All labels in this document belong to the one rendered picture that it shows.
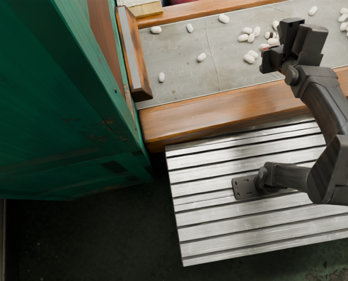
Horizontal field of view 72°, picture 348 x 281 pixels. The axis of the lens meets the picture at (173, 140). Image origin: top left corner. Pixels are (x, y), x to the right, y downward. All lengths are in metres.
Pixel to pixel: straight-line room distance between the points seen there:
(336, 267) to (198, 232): 1.09
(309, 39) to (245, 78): 0.29
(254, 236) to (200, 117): 0.40
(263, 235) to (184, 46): 0.67
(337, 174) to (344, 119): 0.10
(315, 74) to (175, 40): 0.50
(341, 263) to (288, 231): 0.91
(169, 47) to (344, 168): 0.66
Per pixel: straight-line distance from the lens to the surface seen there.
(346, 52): 1.06
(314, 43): 0.64
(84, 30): 0.29
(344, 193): 0.47
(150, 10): 0.95
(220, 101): 0.78
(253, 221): 0.83
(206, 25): 0.96
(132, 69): 0.71
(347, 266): 1.78
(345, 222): 0.96
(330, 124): 0.50
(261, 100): 0.82
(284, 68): 0.69
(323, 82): 0.57
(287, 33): 0.69
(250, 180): 0.82
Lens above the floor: 1.46
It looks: 75 degrees down
